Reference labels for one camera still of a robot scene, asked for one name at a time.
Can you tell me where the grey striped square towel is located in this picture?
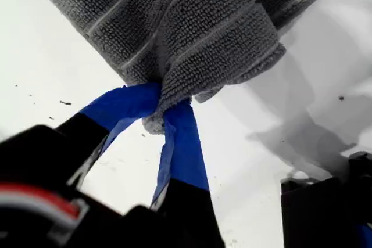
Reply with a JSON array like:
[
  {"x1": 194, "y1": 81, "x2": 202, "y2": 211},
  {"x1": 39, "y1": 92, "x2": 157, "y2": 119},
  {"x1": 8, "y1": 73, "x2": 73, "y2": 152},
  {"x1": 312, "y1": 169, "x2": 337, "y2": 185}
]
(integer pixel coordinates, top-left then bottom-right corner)
[{"x1": 17, "y1": 0, "x2": 351, "y2": 135}]

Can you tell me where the red white servo wire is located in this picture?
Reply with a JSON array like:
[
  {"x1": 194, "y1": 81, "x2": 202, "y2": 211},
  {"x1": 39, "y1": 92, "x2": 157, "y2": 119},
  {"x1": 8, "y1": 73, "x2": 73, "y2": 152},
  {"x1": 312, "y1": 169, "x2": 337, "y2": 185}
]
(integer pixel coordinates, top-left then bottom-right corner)
[{"x1": 0, "y1": 182, "x2": 90, "y2": 233}]

